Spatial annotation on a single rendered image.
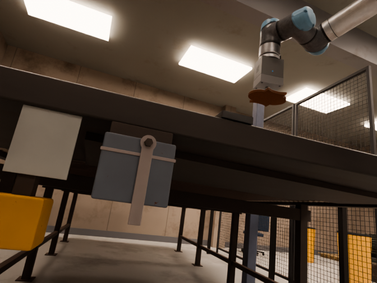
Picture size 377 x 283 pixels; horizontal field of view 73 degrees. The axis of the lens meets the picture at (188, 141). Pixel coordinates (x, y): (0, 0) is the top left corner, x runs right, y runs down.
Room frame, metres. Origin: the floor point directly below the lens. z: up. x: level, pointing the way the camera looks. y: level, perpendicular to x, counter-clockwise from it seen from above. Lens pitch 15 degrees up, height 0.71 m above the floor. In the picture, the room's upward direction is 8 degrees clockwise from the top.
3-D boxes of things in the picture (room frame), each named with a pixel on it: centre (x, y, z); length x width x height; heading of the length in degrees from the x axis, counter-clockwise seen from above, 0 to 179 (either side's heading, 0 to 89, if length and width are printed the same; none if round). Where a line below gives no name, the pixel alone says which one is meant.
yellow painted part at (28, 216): (0.45, 0.27, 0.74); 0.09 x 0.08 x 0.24; 105
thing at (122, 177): (0.50, 0.10, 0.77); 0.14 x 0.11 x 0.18; 105
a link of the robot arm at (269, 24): (0.81, -0.26, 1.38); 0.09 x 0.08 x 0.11; 37
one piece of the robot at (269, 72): (0.83, -0.26, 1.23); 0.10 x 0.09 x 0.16; 8
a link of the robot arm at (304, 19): (0.74, -0.33, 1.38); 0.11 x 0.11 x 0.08; 37
